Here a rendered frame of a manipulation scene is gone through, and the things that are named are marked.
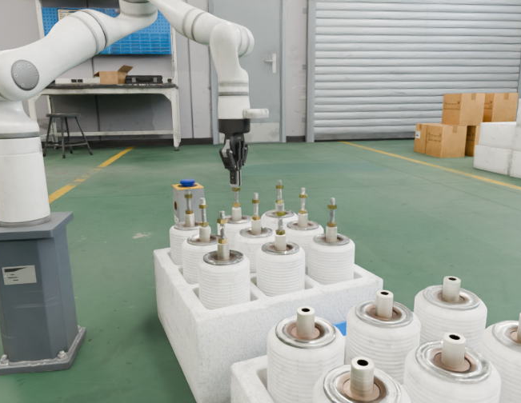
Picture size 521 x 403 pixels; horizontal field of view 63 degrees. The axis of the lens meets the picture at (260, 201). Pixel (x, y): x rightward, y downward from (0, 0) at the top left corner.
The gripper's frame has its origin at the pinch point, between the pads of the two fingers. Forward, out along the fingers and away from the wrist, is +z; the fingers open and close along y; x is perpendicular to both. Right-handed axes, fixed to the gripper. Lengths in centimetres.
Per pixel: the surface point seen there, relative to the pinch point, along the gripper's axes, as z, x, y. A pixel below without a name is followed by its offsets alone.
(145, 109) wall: -9, -292, -391
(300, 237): 11.6, 17.5, 5.0
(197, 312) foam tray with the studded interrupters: 17.4, 6.5, 33.5
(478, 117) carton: -1, 98, -363
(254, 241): 10.9, 9.6, 13.0
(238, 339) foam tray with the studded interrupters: 22.8, 13.1, 31.0
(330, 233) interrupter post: 8.6, 25.1, 10.0
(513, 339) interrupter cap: 10, 52, 40
